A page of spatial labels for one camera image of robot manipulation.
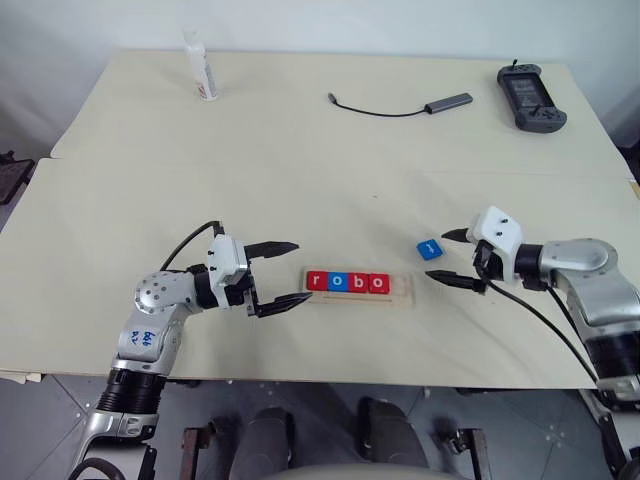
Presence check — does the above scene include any dark rounded shape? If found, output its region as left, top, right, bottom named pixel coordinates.
left=232, top=407, right=296, bottom=474
left=357, top=396, right=429, bottom=469

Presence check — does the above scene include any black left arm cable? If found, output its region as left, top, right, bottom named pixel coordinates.
left=160, top=219, right=224, bottom=274

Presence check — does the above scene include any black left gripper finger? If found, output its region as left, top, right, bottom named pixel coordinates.
left=244, top=240, right=301, bottom=260
left=254, top=292, right=315, bottom=319

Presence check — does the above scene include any dark object beside table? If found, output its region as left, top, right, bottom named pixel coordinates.
left=0, top=149, right=36, bottom=204

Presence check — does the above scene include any white squeeze tube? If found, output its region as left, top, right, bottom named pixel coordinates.
left=182, top=28, right=220, bottom=104

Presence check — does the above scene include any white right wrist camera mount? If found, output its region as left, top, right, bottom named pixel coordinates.
left=467, top=205, right=525, bottom=281

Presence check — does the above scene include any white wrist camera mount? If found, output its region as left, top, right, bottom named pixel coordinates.
left=467, top=205, right=525, bottom=281
left=206, top=233, right=251, bottom=309

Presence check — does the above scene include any black handheld game controller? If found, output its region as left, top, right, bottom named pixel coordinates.
left=496, top=59, right=569, bottom=135

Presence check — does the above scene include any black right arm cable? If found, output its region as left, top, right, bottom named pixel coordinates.
left=484, top=279, right=600, bottom=389
left=547, top=287, right=599, bottom=374

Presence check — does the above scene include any grey USB hub with cable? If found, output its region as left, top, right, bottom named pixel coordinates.
left=327, top=91, right=474, bottom=118

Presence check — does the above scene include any wooden letter tile holder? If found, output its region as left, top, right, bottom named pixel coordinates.
left=301, top=267, right=417, bottom=310

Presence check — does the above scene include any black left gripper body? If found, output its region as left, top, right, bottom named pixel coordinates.
left=227, top=272, right=261, bottom=319

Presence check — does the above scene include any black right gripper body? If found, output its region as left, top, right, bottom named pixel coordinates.
left=472, top=239, right=504, bottom=294

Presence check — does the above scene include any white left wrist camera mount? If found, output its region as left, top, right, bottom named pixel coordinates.
left=206, top=233, right=251, bottom=309

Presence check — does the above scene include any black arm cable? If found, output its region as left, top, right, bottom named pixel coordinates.
left=484, top=279, right=600, bottom=389
left=160, top=219, right=224, bottom=274
left=547, top=287, right=599, bottom=374

